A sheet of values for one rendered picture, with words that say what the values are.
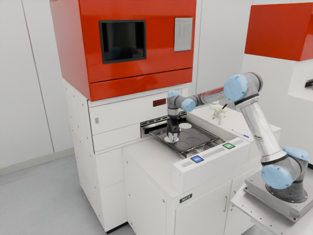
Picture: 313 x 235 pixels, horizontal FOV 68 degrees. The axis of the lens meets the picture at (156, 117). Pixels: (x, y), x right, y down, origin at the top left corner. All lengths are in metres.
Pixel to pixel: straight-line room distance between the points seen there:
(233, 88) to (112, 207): 1.36
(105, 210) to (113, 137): 0.62
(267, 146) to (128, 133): 0.97
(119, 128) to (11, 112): 1.63
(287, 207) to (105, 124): 1.13
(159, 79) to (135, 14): 0.45
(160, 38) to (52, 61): 1.63
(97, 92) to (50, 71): 1.54
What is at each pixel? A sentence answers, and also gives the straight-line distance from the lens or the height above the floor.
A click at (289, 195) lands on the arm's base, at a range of 1.32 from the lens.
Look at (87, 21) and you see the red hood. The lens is 1.38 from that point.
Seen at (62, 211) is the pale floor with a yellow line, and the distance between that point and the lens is 2.54.
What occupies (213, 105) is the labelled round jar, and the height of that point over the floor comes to 1.01.
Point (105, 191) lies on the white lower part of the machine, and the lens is 1.88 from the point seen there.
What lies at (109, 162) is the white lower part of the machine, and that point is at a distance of 1.75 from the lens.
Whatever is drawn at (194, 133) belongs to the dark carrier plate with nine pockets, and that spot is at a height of 0.90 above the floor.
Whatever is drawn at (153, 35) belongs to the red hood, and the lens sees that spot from 1.57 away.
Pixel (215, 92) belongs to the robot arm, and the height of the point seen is 1.30.
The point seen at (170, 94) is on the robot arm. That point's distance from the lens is 1.43.
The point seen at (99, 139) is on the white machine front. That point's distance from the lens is 1.62.
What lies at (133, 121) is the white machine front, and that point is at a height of 1.00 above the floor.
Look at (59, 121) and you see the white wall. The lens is 3.12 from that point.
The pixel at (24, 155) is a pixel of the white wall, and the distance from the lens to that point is 3.23.
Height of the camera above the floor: 1.70
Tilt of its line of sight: 24 degrees down
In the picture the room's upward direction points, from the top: straight up
